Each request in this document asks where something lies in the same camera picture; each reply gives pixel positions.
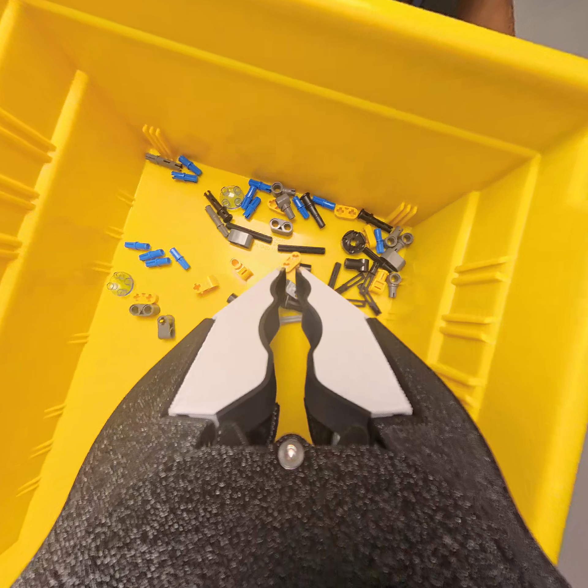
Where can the yellow plastic bin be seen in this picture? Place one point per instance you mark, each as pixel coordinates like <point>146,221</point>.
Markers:
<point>321,92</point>

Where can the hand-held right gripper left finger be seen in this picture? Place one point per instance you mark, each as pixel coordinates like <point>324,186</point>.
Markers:
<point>225,368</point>

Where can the small yellow brick connector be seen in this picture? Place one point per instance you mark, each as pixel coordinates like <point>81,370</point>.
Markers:
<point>292,262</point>

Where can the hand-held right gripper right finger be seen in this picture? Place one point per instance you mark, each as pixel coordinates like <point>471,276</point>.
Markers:
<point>360,363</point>

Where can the yellow grey bricks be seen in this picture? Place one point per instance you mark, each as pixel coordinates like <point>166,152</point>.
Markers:
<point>247,198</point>

